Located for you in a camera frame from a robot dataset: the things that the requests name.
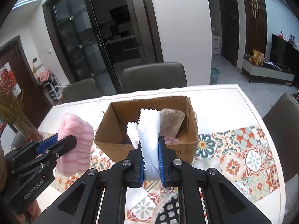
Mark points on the pink fuzzy headband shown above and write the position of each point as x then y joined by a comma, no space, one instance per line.
77,149

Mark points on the white floor appliance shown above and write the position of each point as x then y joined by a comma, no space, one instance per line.
216,44

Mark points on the pink fuzzy cloth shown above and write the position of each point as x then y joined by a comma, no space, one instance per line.
172,140

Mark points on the grey dining chair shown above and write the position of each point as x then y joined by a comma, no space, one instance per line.
79,91
282,126
154,77

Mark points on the glass vase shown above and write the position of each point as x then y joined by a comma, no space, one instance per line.
28,133

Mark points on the teal waste bin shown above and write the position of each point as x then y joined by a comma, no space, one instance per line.
215,75

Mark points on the person's left hand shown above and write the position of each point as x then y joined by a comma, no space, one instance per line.
31,213

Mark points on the wood slat wall panel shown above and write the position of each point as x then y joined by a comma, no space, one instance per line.
247,28

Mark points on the black white patterned pouch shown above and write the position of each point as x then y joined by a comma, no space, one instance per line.
169,211

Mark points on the yellow paper bag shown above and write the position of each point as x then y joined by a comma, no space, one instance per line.
257,57

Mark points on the cardboard box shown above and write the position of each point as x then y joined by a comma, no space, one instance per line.
112,149

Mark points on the grey patterned pouch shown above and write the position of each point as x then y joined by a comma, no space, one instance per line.
171,121

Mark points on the person's left forearm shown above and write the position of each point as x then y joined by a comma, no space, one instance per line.
1,168

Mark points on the white wall intercom panel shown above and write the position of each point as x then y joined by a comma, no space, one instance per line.
36,61

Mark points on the dried flowers bouquet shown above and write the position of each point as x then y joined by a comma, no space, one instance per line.
11,107

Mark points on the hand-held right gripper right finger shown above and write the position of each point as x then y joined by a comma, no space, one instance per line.
161,161

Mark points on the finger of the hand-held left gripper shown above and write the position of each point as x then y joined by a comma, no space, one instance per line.
65,144
48,143

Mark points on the sliding glass door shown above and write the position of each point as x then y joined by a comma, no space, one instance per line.
70,39

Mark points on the brown entrance door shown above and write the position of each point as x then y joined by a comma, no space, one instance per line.
25,79

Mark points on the black television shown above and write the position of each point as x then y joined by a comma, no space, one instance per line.
285,50

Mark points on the television cabinet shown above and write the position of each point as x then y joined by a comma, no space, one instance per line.
266,71

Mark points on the white shoe rack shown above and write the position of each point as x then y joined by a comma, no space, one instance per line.
49,86

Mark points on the gold wall ornament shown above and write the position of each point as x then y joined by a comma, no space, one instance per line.
255,5

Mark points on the dark wooden door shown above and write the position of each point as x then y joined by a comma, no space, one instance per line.
231,28

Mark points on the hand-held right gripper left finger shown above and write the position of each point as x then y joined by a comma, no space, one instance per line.
141,170

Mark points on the white cloth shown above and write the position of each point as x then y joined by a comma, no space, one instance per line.
150,140

